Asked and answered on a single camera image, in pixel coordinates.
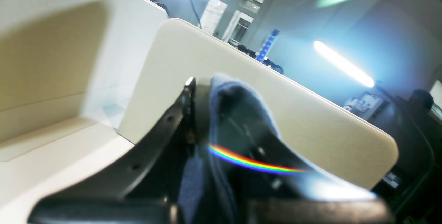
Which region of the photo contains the grey right side partition panel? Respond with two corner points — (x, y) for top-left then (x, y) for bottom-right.
(117, 18), (399, 191)

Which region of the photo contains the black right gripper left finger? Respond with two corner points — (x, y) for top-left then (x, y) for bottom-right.
(27, 77), (197, 224)

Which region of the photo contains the grey front partition panel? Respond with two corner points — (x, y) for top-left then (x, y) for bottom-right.
(0, 0), (168, 142)

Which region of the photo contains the clear acrylic front panel bracket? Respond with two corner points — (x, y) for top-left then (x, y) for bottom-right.
(0, 87), (131, 162)

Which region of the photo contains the grey partition panel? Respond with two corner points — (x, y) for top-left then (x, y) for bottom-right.
(0, 0), (168, 142)
(117, 18), (399, 191)

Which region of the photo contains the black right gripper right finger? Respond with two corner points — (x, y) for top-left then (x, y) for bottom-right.
(214, 114), (396, 224)

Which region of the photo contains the dark blue t-shirt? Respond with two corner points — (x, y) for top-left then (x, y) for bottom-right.
(178, 73), (311, 224)

